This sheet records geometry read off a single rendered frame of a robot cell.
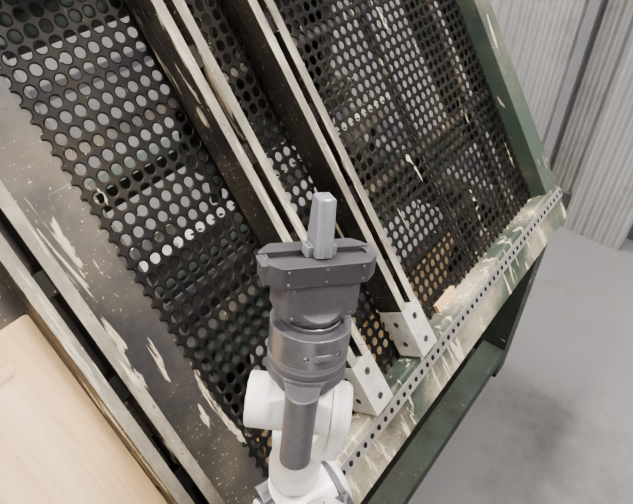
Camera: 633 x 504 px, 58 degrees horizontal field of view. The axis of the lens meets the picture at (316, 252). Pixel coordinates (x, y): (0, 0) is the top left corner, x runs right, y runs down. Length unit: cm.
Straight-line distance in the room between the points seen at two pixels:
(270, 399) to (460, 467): 167
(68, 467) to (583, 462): 188
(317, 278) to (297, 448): 19
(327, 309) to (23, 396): 50
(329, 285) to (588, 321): 237
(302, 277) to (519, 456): 188
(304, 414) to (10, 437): 47
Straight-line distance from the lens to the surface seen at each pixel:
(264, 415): 66
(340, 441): 69
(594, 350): 277
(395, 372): 134
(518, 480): 231
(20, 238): 87
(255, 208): 106
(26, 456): 94
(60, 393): 94
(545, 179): 192
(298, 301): 57
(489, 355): 235
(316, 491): 88
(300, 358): 59
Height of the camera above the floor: 197
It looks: 42 degrees down
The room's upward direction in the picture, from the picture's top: straight up
